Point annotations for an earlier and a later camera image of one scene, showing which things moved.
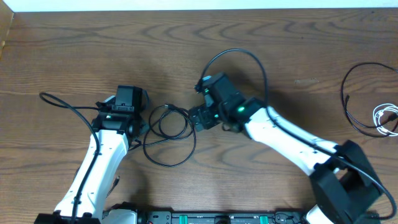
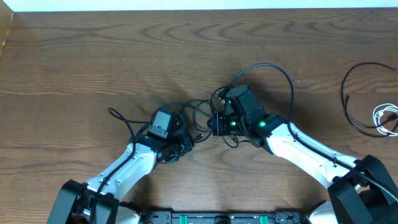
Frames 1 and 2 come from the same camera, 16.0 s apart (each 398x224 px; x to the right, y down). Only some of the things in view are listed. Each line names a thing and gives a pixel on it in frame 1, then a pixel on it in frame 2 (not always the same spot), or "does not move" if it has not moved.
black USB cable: x=347 y=102 does not move
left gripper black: x=145 y=125 -> x=188 y=145
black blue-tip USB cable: x=143 y=142 -> x=201 y=100
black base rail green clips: x=221 y=217 does not move
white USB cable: x=376 y=111 does not move
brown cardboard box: x=6 y=18 does not move
